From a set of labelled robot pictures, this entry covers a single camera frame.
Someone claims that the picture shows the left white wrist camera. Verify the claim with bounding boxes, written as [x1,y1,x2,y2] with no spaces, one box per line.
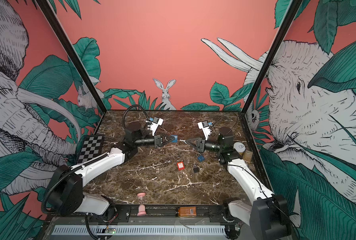
[147,117,164,136]

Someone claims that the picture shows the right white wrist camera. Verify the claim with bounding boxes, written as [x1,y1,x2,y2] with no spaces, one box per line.
[197,121,213,140]

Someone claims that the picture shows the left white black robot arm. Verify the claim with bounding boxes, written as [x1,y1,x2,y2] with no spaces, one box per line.
[41,122,175,219]

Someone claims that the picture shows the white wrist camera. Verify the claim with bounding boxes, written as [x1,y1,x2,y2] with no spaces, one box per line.
[197,121,213,140]
[147,117,164,136]

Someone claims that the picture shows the small black padlock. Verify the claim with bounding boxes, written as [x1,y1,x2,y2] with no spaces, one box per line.
[193,165,200,173]

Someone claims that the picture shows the orange rectangular box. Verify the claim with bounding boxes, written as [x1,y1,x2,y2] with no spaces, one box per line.
[178,206,197,218]

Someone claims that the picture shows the white perforated rail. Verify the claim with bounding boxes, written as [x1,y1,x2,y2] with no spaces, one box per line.
[51,225,226,236]

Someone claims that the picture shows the black white checkerboard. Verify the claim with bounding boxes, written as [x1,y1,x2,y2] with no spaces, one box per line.
[77,134,105,164]

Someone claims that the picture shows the blue padlock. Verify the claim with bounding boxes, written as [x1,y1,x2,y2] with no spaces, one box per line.
[171,135,178,143]
[197,153,205,163]

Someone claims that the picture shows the red padlock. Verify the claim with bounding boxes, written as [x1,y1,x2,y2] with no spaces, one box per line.
[177,162,185,171]

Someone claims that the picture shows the pink hourglass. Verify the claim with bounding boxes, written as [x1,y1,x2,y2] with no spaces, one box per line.
[137,193,147,217]

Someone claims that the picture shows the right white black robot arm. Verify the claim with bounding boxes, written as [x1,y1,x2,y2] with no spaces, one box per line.
[185,127,292,240]

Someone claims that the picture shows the brown spice jar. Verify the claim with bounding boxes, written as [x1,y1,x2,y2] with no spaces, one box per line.
[242,150,253,164]

